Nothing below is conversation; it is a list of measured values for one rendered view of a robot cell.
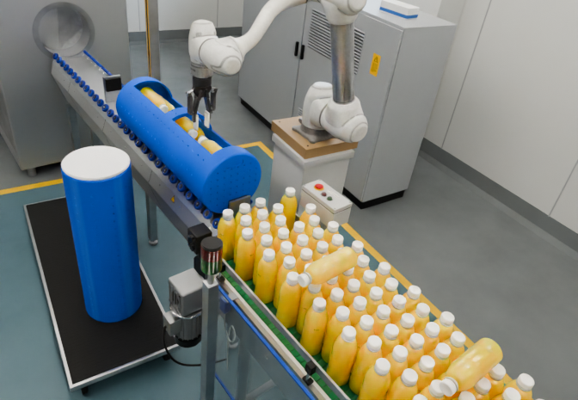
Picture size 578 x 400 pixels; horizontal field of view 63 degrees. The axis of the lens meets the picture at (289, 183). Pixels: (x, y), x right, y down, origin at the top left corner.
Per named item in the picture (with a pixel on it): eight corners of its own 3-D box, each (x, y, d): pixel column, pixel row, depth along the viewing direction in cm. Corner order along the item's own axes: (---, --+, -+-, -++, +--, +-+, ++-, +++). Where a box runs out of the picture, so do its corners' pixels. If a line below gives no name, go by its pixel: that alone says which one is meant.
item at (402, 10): (390, 9, 336) (392, -2, 332) (416, 19, 321) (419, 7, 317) (379, 10, 329) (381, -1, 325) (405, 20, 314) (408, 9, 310)
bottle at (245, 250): (230, 271, 176) (233, 233, 166) (246, 264, 180) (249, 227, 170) (241, 283, 171) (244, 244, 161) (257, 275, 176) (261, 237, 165)
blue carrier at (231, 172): (168, 121, 261) (166, 72, 245) (259, 202, 207) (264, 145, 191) (118, 132, 245) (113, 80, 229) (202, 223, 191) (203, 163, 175)
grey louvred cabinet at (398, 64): (277, 97, 545) (292, -38, 466) (405, 196, 400) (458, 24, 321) (235, 103, 519) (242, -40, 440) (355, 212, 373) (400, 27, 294)
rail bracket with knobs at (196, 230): (206, 240, 190) (207, 220, 184) (216, 250, 185) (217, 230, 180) (185, 249, 184) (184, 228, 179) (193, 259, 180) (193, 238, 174)
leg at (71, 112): (83, 175, 373) (73, 101, 338) (86, 178, 369) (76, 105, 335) (76, 177, 369) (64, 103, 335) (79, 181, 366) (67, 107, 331)
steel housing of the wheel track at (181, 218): (95, 95, 353) (90, 50, 335) (263, 267, 220) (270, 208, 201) (55, 101, 337) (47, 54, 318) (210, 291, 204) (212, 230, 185)
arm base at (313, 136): (312, 120, 260) (314, 110, 257) (338, 137, 245) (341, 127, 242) (285, 126, 250) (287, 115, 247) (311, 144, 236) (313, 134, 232)
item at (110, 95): (121, 98, 283) (119, 74, 275) (124, 101, 281) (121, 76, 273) (105, 101, 278) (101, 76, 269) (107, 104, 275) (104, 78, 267)
